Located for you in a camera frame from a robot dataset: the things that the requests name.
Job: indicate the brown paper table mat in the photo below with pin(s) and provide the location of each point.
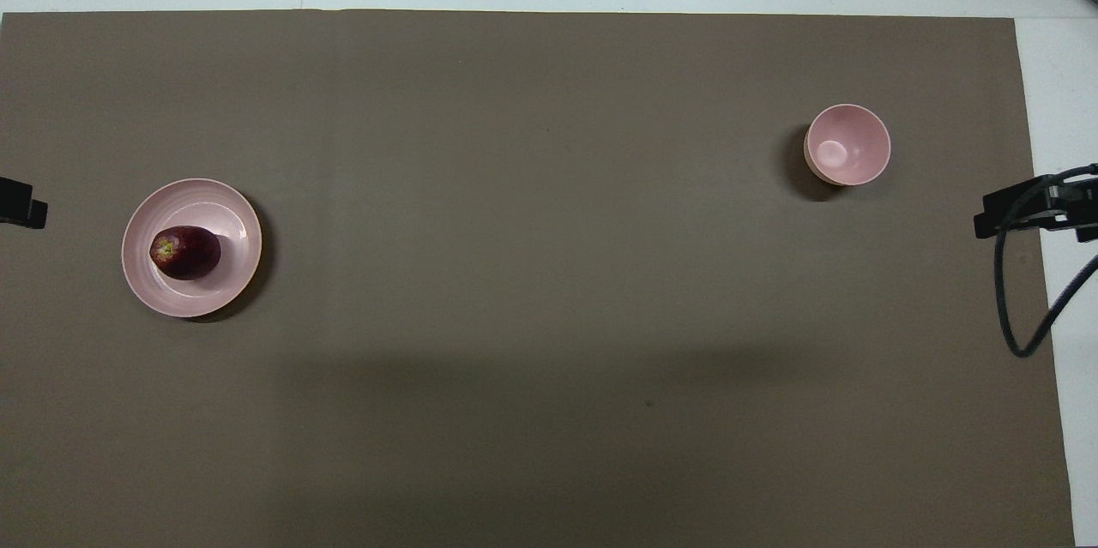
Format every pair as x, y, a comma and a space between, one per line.
549, 291

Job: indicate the small pink bowl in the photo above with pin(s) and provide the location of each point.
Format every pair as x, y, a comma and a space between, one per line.
847, 147

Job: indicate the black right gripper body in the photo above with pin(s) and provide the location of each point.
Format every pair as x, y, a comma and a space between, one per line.
1076, 213

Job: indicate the pink round plate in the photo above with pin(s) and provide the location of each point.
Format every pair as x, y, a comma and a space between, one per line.
225, 213

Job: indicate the dark red apple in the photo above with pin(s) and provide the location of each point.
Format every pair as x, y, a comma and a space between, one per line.
190, 254

